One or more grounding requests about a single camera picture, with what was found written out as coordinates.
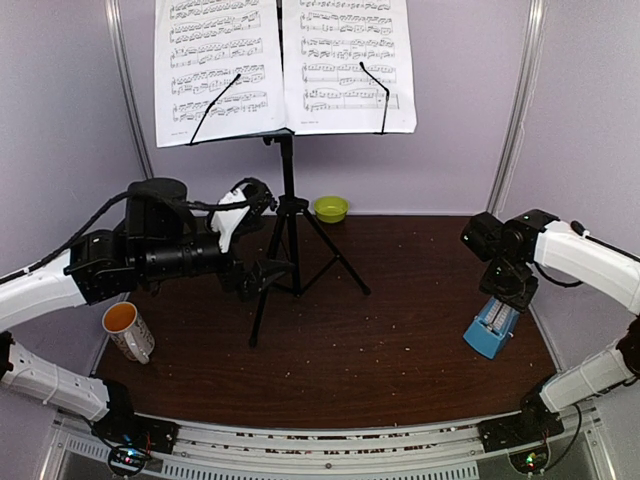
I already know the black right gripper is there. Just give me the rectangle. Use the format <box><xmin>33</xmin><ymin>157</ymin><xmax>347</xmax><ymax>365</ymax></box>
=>
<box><xmin>479</xmin><ymin>251</ymin><xmax>539</xmax><ymax>312</ymax></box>

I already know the black folding music stand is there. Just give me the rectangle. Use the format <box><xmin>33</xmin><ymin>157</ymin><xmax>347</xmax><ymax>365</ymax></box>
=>
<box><xmin>188</xmin><ymin>59</ymin><xmax>396</xmax><ymax>349</ymax></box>

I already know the blue metronome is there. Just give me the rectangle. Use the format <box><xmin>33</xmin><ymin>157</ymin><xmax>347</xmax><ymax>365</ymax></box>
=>
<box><xmin>463</xmin><ymin>297</ymin><xmax>520</xmax><ymax>359</ymax></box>

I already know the sheet music page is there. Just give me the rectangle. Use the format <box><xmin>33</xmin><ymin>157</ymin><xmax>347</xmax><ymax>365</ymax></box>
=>
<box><xmin>281</xmin><ymin>1</ymin><xmax>417</xmax><ymax>135</ymax></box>
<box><xmin>154</xmin><ymin>0</ymin><xmax>286</xmax><ymax>148</ymax></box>

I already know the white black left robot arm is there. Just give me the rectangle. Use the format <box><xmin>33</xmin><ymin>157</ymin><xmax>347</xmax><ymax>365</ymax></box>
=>
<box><xmin>1</xmin><ymin>178</ymin><xmax>293</xmax><ymax>444</ymax></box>

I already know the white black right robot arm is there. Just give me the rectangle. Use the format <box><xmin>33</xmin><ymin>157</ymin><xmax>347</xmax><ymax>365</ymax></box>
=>
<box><xmin>461</xmin><ymin>209</ymin><xmax>639</xmax><ymax>451</ymax></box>

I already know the green plastic bowl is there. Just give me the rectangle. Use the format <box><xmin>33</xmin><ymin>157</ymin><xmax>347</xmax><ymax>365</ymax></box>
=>
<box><xmin>314</xmin><ymin>196</ymin><xmax>350</xmax><ymax>224</ymax></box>

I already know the white patterned coffee mug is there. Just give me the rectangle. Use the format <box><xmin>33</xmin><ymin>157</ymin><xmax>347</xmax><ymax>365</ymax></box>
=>
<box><xmin>102</xmin><ymin>301</ymin><xmax>156</xmax><ymax>365</ymax></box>

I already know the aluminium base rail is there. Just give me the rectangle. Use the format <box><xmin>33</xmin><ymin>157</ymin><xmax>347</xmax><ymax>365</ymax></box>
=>
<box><xmin>49</xmin><ymin>394</ymin><xmax>611</xmax><ymax>480</ymax></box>

